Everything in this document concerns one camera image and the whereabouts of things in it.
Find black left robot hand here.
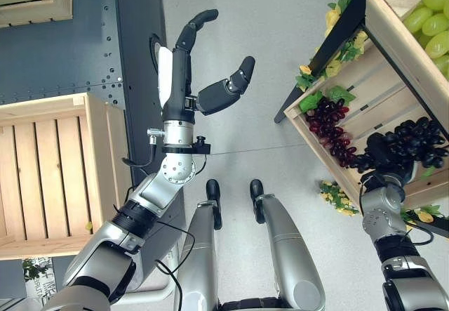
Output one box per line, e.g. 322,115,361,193
156,8,256,121

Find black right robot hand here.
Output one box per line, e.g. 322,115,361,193
363,132,419,185

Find black grape bunch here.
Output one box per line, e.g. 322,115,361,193
349,116,449,174

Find red grape bunch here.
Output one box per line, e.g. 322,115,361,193
304,98,359,168

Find wooden crate with dark grapes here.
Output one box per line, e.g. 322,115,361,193
283,42,449,211

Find short yellow flower garland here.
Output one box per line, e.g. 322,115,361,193
318,180,361,217

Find green grape leaves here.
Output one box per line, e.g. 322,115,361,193
298,85,357,114

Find yellow flower with green leaves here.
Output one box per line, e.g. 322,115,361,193
401,204,446,232

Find dark grey metal table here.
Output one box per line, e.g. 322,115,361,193
0,0,187,291

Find wooden crate with green grapes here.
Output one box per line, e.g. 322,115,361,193
363,0,449,115

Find silver right robot leg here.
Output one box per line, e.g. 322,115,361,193
249,178,326,311

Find silver robot leg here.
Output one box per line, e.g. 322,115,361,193
249,178,326,311
173,178,224,311

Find green grape bunch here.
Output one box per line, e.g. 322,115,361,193
402,0,449,80

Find long yellow flower garland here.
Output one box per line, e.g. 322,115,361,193
295,0,390,93

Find wooden crate with pink fruit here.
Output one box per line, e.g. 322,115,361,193
0,0,74,29

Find empty slatted wooden crate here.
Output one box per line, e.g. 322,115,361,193
0,92,133,262

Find silver left robot leg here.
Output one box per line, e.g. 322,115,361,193
173,178,224,311

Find black robot waist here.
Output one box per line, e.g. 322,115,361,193
217,296,283,311

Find printed leaf pattern paper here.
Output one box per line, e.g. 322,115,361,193
21,256,58,307

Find black metal shelf frame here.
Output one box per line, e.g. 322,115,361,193
274,0,449,239

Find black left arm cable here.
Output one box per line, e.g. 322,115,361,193
112,138,208,311

